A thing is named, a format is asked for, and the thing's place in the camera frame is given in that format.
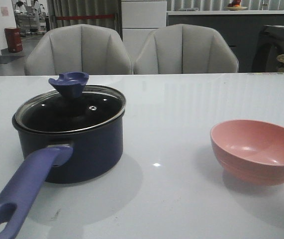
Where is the grey counter with white top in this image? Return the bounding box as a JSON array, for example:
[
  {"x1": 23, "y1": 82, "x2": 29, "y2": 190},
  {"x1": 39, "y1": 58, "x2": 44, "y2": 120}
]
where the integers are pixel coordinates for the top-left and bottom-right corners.
[{"x1": 167, "y1": 10, "x2": 284, "y2": 72}]

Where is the pink bowl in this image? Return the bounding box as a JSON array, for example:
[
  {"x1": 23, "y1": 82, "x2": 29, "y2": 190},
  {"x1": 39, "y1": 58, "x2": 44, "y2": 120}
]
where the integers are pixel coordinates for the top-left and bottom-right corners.
[{"x1": 210, "y1": 119, "x2": 284, "y2": 186}]

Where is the red bin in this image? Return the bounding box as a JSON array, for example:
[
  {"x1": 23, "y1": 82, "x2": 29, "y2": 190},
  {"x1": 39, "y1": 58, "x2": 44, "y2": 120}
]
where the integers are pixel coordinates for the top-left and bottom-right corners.
[{"x1": 4, "y1": 27, "x2": 23, "y2": 53}]

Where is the fruit plate on counter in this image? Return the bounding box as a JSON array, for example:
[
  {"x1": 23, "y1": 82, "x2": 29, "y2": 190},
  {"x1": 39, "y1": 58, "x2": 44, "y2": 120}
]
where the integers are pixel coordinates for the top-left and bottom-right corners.
[{"x1": 225, "y1": 0, "x2": 247, "y2": 11}]

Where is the white cabinet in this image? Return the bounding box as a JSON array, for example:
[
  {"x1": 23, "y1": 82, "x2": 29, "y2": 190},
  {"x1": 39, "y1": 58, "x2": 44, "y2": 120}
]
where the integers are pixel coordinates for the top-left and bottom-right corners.
[{"x1": 121, "y1": 0, "x2": 167, "y2": 62}]

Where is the right beige chair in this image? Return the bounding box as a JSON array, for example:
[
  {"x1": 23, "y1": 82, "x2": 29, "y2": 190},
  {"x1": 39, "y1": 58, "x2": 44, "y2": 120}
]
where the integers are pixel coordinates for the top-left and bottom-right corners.
[{"x1": 134, "y1": 24, "x2": 239, "y2": 75}]

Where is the red barrier belt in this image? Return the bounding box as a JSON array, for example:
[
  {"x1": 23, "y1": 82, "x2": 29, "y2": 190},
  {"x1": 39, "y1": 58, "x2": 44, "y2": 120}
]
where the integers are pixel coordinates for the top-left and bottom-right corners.
[{"x1": 55, "y1": 14, "x2": 115, "y2": 20}]

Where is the dark blue saucepan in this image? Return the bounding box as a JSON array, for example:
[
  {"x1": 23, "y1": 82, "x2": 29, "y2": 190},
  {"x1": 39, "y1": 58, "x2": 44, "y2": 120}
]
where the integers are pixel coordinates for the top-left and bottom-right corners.
[{"x1": 0, "y1": 113, "x2": 124, "y2": 239}]

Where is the beige chair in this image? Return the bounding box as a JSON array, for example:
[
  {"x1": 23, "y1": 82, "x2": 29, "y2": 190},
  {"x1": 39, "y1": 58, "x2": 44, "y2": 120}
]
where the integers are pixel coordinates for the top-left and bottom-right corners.
[
  {"x1": 134, "y1": 24, "x2": 239, "y2": 75},
  {"x1": 24, "y1": 24, "x2": 133, "y2": 76}
]

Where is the dark appliance at right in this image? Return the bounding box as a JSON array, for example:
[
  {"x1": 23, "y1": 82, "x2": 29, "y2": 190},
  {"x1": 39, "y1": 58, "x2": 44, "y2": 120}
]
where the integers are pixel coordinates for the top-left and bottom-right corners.
[{"x1": 251, "y1": 25, "x2": 284, "y2": 72}]

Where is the glass lid with blue knob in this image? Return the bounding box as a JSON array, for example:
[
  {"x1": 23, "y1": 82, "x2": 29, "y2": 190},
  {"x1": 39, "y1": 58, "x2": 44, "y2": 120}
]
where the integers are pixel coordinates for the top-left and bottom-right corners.
[{"x1": 12, "y1": 72, "x2": 126, "y2": 134}]

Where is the left beige chair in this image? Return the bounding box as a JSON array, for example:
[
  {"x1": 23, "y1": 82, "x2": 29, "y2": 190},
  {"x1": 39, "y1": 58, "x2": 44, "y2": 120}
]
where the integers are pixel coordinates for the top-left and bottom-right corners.
[{"x1": 24, "y1": 24, "x2": 133, "y2": 76}]

